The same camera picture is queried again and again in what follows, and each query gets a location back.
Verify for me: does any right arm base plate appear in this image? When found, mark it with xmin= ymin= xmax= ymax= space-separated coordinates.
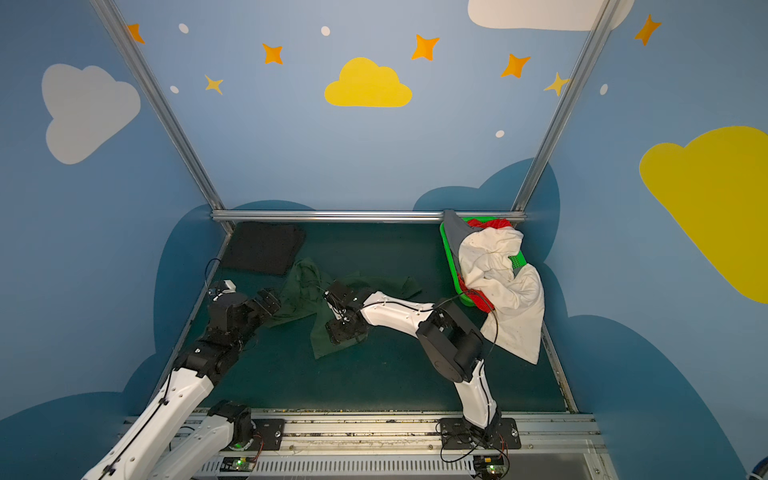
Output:
xmin=436 ymin=417 xmax=521 ymax=450

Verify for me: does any grey t-shirt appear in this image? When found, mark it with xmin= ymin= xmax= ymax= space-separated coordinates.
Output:
xmin=441 ymin=210 xmax=480 ymax=255

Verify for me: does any right controller board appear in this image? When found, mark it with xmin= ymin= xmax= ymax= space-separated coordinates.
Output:
xmin=472 ymin=455 xmax=508 ymax=479

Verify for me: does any folded black t-shirt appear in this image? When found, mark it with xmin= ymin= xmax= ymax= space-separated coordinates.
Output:
xmin=221 ymin=222 xmax=306 ymax=276

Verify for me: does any aluminium frame right post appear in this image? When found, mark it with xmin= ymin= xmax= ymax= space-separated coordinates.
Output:
xmin=511 ymin=0 xmax=621 ymax=217

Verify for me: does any left controller board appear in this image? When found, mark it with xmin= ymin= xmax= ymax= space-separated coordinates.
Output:
xmin=219 ymin=457 xmax=257 ymax=474

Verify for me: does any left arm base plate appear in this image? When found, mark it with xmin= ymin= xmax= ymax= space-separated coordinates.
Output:
xmin=230 ymin=418 xmax=285 ymax=452

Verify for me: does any red t-shirt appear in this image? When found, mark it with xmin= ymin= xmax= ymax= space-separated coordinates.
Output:
xmin=454 ymin=216 xmax=512 ymax=313

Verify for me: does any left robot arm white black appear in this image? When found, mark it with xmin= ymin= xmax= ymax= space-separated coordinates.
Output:
xmin=84 ymin=280 xmax=280 ymax=479

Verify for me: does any white t-shirt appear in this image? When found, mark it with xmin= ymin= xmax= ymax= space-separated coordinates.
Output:
xmin=458 ymin=227 xmax=545 ymax=365

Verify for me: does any aluminium frame post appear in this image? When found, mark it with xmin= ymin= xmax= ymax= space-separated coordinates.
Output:
xmin=90 ymin=0 xmax=225 ymax=214
xmin=511 ymin=0 xmax=621 ymax=217

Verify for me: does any aluminium frame back rail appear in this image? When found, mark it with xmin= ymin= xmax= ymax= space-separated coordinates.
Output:
xmin=211 ymin=209 xmax=527 ymax=224

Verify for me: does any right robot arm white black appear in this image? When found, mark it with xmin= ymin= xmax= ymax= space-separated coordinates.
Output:
xmin=324 ymin=282 xmax=500 ymax=435

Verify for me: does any dark green t-shirt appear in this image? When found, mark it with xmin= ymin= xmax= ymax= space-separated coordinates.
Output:
xmin=266 ymin=258 xmax=422 ymax=359

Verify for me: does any controller board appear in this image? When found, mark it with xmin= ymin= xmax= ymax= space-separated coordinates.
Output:
xmin=472 ymin=455 xmax=508 ymax=479
xmin=219 ymin=457 xmax=257 ymax=474

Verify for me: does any bright green basket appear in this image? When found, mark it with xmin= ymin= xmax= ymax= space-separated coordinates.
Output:
xmin=439 ymin=215 xmax=528 ymax=308

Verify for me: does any aluminium front rail base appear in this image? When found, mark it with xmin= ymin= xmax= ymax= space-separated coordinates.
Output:
xmin=95 ymin=409 xmax=619 ymax=480

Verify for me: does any aluminium frame left post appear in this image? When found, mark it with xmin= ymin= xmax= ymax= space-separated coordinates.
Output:
xmin=90 ymin=0 xmax=225 ymax=214

